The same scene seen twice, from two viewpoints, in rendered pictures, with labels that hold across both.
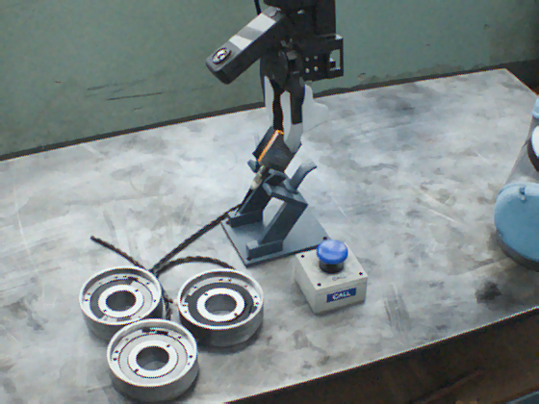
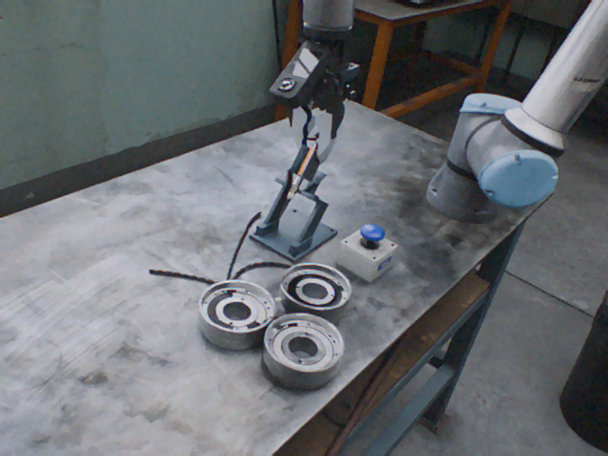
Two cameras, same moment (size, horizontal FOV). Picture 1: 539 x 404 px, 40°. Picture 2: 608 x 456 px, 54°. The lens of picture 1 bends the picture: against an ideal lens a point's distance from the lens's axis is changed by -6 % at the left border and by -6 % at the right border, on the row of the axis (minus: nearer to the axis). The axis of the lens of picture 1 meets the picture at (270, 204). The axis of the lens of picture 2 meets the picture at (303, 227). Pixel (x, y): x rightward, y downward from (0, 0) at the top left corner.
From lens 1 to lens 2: 0.54 m
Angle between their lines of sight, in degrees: 30
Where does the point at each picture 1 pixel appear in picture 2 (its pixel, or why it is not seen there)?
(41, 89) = not seen: outside the picture
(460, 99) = not seen: hidden behind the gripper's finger
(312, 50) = (346, 76)
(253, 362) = (360, 328)
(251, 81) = (63, 148)
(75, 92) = not seen: outside the picture
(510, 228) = (503, 186)
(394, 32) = (170, 95)
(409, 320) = (429, 272)
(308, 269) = (357, 250)
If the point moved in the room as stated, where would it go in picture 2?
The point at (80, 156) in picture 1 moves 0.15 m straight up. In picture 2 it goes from (73, 206) to (66, 126)
